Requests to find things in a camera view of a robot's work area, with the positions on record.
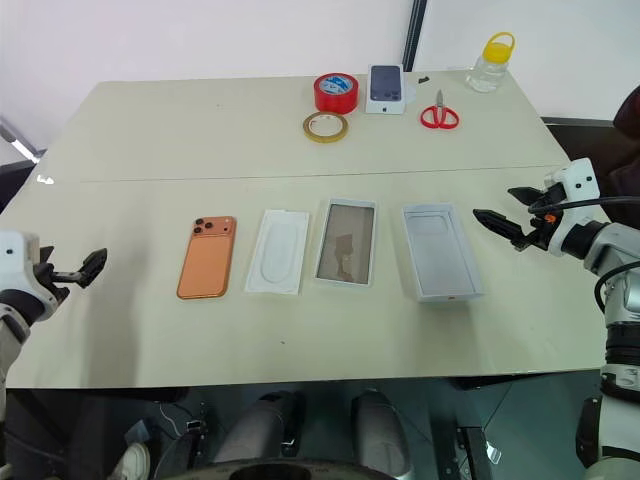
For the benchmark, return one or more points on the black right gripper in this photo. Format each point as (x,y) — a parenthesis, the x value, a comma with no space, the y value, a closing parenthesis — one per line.
(545,235)

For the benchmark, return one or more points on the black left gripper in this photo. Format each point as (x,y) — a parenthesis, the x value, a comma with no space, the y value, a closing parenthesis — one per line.
(47,280)

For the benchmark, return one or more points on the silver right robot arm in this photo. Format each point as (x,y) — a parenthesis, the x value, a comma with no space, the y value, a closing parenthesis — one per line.
(617,245)

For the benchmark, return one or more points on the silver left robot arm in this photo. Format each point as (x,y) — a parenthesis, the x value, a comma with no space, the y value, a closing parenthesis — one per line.
(12,320)

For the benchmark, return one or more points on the white phone box base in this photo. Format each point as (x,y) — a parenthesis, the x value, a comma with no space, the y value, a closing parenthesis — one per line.
(442,250)

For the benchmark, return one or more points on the phone box tray with film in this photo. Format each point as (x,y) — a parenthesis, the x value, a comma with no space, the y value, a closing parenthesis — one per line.
(346,245)

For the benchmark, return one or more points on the white box with phone print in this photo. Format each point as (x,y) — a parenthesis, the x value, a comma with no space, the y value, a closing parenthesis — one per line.
(385,87)

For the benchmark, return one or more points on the black side table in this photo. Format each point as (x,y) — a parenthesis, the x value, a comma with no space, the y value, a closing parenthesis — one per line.
(580,140)

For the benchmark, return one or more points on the black and silver bar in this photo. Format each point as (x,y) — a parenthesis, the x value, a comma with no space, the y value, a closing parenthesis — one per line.
(17,140)

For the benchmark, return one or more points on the person in dark maroon clothes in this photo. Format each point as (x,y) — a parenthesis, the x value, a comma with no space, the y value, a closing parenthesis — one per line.
(630,145)

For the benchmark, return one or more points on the orange smartphone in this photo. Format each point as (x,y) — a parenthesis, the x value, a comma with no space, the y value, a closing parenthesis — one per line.
(206,265)

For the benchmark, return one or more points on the clear jar with yellow lid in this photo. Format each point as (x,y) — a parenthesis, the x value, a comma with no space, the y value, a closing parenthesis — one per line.
(487,70)

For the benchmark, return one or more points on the black vertical pole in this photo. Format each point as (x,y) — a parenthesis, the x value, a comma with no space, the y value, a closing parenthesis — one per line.
(413,35)

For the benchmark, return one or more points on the white paper insert tray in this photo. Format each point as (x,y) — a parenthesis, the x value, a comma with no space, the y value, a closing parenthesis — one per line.
(277,252)

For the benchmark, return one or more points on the red tape roll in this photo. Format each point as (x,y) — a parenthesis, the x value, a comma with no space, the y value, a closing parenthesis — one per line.
(336,97)

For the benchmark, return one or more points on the white shoe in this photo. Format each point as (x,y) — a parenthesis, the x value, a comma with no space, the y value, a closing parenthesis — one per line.
(132,462)

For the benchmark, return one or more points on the tan tape roll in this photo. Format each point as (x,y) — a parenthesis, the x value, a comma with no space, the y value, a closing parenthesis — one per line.
(311,131)

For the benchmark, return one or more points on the grey rounded shape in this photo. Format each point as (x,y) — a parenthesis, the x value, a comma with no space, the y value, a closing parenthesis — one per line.
(260,430)
(380,430)

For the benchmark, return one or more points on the dark round base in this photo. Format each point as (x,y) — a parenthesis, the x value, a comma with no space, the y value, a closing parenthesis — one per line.
(280,471)

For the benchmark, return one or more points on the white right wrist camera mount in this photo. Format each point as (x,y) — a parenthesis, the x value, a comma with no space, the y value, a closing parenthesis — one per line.
(580,180)

